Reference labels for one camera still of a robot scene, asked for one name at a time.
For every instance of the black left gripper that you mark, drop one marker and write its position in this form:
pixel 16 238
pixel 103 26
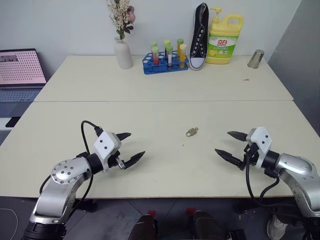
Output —
pixel 114 160

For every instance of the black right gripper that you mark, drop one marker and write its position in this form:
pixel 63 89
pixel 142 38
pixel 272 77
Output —
pixel 252 153

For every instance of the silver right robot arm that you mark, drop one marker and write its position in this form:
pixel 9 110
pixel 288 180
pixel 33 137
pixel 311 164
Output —
pixel 295 165

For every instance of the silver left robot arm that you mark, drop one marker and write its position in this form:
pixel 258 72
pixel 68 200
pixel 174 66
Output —
pixel 65 172

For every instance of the small brass padlock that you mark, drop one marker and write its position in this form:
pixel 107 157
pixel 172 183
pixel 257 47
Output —
pixel 190 133

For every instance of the small red block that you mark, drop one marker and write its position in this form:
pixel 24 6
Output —
pixel 151 213

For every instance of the dark rounded shape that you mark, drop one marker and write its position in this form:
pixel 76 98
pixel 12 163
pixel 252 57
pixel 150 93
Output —
pixel 206 226
pixel 143 228

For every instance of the blue test tube rack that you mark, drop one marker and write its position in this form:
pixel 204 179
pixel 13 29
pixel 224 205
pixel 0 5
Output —
pixel 162 68

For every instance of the white sneaker of person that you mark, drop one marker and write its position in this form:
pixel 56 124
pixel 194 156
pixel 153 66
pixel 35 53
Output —
pixel 276 226

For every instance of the steel metal cup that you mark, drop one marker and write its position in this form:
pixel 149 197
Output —
pixel 256 58

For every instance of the white ceramic vase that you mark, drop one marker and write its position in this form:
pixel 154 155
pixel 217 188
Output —
pixel 123 55

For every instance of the test tube with red liquid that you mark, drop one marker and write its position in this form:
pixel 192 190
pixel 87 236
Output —
pixel 156 56

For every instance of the test tube with dark liquid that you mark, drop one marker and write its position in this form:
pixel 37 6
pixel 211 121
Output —
pixel 169 57

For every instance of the green-capped test tube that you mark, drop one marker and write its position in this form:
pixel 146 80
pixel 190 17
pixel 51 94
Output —
pixel 153 46
pixel 167 45

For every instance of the yellow-capped orange liquid tube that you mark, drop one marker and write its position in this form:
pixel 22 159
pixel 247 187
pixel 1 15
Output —
pixel 183 56

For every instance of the yellow dish soap bottle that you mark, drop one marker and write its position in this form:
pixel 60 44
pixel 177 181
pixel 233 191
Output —
pixel 222 42

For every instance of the green-capped orange liquid tube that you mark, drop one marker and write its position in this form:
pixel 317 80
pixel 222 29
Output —
pixel 180 46

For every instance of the black canvas sneaker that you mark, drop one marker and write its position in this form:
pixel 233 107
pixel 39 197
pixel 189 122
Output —
pixel 200 37

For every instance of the dried flower bouquet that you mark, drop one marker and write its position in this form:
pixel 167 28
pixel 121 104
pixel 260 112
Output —
pixel 120 17

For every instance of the laptop with pink screen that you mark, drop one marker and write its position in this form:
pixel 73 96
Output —
pixel 20 67

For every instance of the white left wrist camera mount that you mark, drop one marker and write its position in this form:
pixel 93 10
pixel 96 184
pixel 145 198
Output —
pixel 105 143

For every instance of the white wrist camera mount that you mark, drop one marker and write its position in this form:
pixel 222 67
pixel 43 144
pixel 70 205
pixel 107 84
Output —
pixel 105 143
pixel 262 142

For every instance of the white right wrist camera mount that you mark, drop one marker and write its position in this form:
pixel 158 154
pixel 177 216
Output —
pixel 262 142

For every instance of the black table bracket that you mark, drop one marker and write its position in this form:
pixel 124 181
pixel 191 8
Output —
pixel 86 205
pixel 246 206

